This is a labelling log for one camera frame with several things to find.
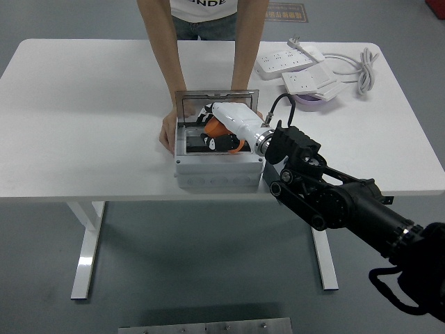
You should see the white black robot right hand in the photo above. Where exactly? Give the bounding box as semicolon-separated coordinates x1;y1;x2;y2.
195;102;266;156

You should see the person's right hand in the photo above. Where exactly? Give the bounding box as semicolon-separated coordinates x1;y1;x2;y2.
159;104;195;156

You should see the orange cylindrical battery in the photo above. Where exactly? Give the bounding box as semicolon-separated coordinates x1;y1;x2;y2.
203;118;251;156

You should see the transparent hinged box lid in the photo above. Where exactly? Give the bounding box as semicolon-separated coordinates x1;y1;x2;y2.
174;89;261;128

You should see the grey block battery holder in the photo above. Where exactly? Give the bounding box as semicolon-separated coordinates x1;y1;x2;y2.
261;158;283;206

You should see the grey plastic electrical box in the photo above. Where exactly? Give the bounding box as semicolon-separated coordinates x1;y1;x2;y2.
173;116;265;191

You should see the purple round dish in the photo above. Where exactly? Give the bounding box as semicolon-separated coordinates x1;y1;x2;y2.
293;93;331;112

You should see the white multi-socket power strip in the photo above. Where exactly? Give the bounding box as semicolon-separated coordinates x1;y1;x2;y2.
255;49;316;81

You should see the white slim power strip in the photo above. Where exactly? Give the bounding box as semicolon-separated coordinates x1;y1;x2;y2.
300;44;326;63

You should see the person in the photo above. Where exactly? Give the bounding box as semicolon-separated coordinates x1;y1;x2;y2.
169;0;239;41

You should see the dark floor sign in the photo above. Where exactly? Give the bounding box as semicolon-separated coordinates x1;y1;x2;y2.
264;2;309;24

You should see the white table leg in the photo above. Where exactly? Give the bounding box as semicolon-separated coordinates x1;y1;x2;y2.
310;225;340;292
67;200;106;300

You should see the grey metal plate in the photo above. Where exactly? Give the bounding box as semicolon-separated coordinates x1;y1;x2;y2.
118;317;293;334

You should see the red bin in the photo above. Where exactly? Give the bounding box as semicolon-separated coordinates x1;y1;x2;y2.
424;0;445;17

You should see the white wall socket panel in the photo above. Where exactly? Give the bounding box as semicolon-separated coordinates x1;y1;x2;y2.
281;71;321;95

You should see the white wall switch panel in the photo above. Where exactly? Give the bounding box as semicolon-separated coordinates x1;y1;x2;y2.
305;65;343;88

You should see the white power cord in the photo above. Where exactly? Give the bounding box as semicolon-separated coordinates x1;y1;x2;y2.
323;47;380;98

